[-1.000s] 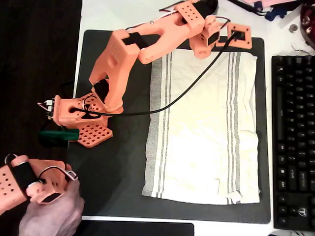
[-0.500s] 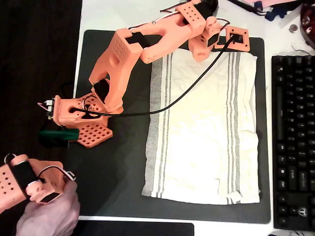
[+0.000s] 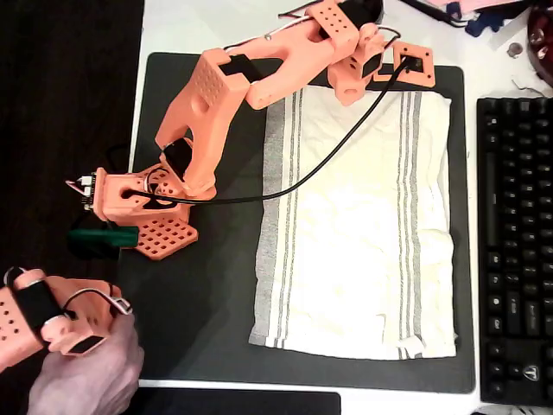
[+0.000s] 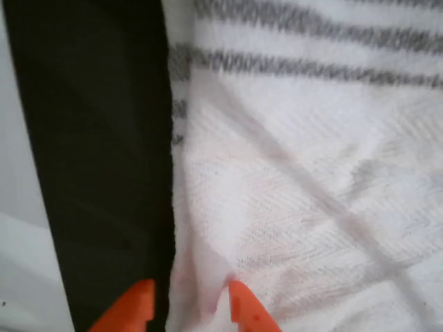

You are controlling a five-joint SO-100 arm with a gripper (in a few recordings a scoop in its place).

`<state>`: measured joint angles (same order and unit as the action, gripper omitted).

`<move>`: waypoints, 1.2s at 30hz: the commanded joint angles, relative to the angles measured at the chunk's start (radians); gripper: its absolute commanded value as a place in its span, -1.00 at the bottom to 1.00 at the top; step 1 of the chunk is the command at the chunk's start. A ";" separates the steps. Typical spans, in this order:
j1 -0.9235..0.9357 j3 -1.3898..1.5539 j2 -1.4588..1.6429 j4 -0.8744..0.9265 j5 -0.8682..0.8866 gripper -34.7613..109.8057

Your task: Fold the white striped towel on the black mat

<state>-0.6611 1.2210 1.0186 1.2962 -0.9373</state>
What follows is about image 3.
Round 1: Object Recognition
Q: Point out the white striped towel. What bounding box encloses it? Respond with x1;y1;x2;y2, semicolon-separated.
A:
248;84;459;361

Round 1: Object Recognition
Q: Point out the orange leader arm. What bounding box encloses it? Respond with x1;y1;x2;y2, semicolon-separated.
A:
0;266;133;371

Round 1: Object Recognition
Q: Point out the person's hand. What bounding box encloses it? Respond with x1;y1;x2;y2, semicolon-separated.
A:
28;313;146;415

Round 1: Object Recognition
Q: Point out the large blue plastic piece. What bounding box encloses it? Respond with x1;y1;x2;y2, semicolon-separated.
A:
465;9;503;39

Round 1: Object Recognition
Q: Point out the pink paper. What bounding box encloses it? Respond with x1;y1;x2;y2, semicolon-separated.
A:
427;0;533;12

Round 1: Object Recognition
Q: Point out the dark red bowl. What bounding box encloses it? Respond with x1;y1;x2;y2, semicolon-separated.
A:
525;6;553;90

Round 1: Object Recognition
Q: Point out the black keyboard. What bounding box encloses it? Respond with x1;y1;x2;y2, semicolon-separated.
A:
476;97;553;407

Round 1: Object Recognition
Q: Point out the dark grey desk mat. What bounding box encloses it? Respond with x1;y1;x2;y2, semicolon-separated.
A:
105;52;476;394

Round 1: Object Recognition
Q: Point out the green table clamp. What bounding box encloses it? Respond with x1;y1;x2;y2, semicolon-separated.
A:
67;227;140;262

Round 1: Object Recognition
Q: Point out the black tablet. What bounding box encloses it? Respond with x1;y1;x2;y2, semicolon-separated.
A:
129;386;342;415

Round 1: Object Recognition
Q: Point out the white black patterned object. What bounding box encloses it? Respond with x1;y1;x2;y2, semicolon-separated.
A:
468;405;540;415

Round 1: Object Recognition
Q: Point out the orange camera mount with board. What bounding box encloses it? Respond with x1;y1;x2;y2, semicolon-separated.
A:
373;41;435;87

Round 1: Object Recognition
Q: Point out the thin black cable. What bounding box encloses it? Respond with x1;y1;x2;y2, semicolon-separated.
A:
401;0;468;28

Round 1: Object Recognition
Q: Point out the black camera cable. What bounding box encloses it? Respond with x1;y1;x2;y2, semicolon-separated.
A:
144;58;416;208

